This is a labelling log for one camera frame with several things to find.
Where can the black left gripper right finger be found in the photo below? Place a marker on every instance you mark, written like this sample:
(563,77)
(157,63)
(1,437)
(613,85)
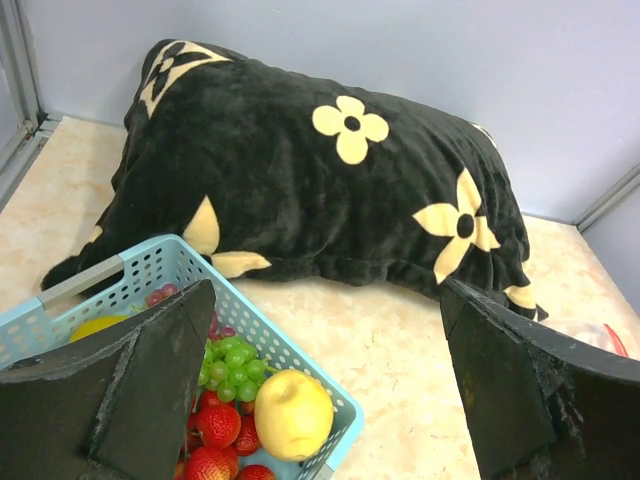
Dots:
(539,404)

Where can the clear zip top bag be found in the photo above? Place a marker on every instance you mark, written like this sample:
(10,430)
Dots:
(599,335)

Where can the light blue plastic basket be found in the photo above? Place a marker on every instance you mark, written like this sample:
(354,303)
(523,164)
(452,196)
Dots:
(120,285)

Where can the red grape bunch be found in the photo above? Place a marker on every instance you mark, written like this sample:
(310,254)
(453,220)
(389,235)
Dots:
(216,330)

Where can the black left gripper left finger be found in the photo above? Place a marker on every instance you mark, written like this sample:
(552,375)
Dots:
(113,405)

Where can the black floral pillow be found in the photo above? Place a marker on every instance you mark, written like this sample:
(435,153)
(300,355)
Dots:
(274,175)

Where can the red strawberry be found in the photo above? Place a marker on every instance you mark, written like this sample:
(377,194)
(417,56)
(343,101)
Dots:
(219,425)
(211,463)
(247,442)

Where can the yellow apple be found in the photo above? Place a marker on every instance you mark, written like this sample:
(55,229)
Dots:
(293,415)

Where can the yellow lemon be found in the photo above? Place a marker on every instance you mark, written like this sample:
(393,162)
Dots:
(95,325)

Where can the green grape bunch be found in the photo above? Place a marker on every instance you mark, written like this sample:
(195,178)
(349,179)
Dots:
(232,369)

